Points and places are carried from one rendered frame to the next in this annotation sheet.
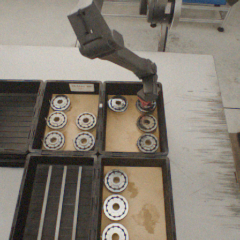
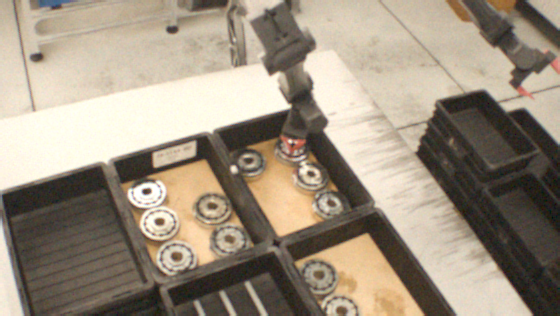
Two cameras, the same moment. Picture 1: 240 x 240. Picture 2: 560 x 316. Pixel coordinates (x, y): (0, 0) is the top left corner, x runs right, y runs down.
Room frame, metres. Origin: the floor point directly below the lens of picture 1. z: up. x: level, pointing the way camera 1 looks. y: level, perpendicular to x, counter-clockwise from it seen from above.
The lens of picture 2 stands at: (-0.21, 0.55, 2.05)
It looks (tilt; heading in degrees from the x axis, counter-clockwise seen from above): 48 degrees down; 323
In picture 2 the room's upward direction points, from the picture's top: 11 degrees clockwise
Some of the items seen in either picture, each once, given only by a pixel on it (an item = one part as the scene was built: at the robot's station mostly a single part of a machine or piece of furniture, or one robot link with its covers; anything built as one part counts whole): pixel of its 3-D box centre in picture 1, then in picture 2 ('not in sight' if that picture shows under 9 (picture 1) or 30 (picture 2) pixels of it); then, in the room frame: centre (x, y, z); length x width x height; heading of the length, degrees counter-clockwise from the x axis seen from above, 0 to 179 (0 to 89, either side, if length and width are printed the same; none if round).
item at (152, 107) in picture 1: (146, 103); (292, 147); (0.67, -0.16, 0.86); 0.10 x 0.10 x 0.01
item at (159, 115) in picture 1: (132, 121); (288, 181); (0.56, -0.08, 0.87); 0.40 x 0.30 x 0.11; 179
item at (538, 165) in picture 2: not in sight; (519, 156); (0.64, -1.54, 0.26); 0.40 x 0.30 x 0.23; 176
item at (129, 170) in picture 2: (70, 119); (185, 214); (0.57, 0.22, 0.87); 0.40 x 0.30 x 0.11; 179
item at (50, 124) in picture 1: (57, 119); (159, 223); (0.57, 0.29, 0.86); 0.10 x 0.10 x 0.01
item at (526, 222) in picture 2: not in sight; (519, 238); (0.26, -1.12, 0.31); 0.40 x 0.30 x 0.34; 176
